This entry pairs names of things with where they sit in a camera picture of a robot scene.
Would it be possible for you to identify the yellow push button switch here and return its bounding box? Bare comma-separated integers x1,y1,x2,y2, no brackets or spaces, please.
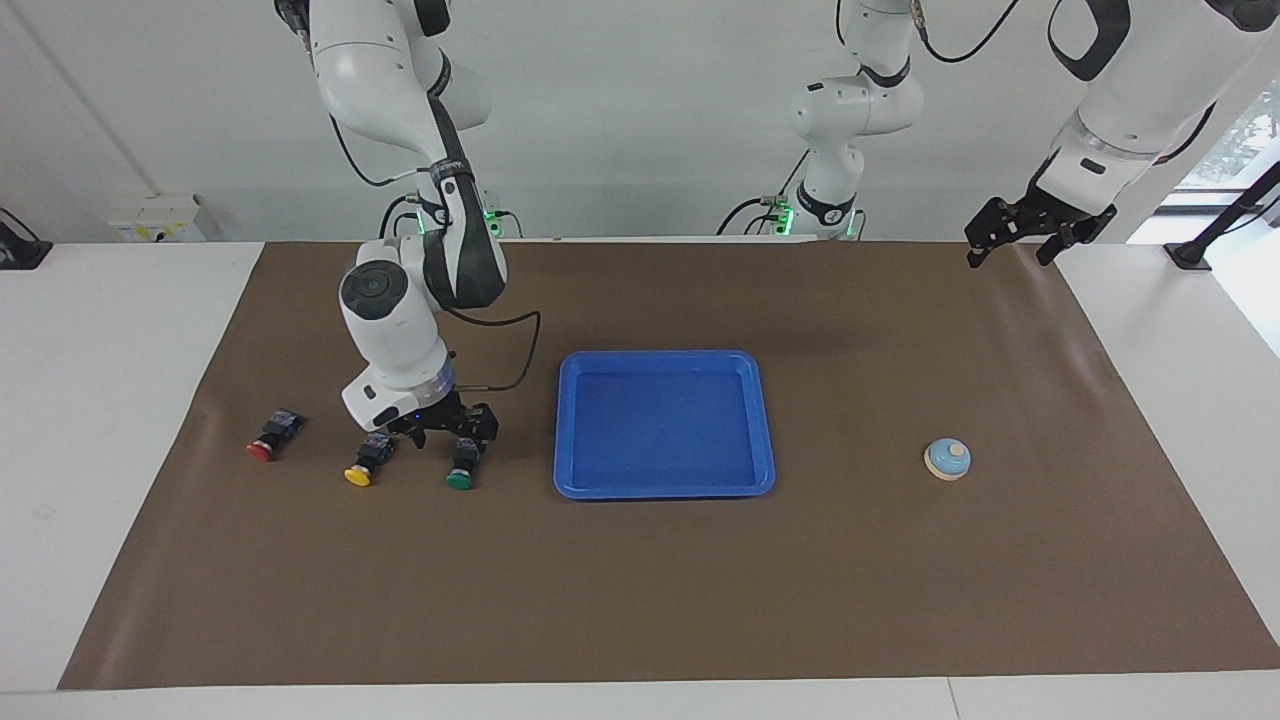
344,431,395,488

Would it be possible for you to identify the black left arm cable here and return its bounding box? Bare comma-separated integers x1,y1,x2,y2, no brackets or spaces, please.
912,0,1023,65

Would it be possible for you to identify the black camera stand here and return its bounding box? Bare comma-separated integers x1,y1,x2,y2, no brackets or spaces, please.
1163,160,1280,272

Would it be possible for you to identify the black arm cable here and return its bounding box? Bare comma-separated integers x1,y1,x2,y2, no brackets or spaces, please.
912,0,1023,65
328,115,544,393

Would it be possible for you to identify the blue plastic tray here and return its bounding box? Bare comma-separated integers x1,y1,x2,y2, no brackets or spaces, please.
553,349,777,501

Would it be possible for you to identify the brown table mat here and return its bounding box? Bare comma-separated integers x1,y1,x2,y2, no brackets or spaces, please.
57,238,1280,691

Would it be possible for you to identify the green push button switch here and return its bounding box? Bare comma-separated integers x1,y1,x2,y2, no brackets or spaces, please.
445,435,488,492

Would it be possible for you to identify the light blue desk bell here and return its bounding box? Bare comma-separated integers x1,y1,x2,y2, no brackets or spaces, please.
923,438,973,483

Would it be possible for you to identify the red push button switch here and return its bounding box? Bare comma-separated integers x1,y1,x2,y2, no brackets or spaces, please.
246,408,303,463

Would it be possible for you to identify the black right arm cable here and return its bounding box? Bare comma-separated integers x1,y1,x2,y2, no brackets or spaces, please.
328,115,544,393

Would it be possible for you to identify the black base cable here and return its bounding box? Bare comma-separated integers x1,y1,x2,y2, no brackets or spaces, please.
378,193,426,241
716,148,811,238

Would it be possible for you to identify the white power socket box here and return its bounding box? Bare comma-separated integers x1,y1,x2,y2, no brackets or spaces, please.
107,193,219,243

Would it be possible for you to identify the black clamp mount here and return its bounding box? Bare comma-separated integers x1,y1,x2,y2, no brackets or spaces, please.
0,207,53,271

